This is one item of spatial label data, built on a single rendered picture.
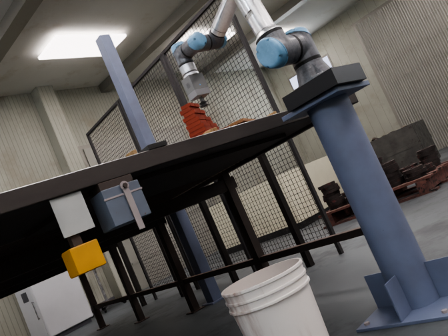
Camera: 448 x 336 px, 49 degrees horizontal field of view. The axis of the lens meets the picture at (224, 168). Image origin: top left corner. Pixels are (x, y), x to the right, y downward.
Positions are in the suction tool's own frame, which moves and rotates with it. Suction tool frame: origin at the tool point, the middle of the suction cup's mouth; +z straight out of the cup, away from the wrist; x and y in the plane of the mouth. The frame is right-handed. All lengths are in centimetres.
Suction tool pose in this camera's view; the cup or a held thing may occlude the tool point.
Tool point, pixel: (204, 106)
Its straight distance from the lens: 226.4
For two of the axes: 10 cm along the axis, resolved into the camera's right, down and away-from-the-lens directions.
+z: 4.0, 9.1, -0.8
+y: -7.1, 2.5, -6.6
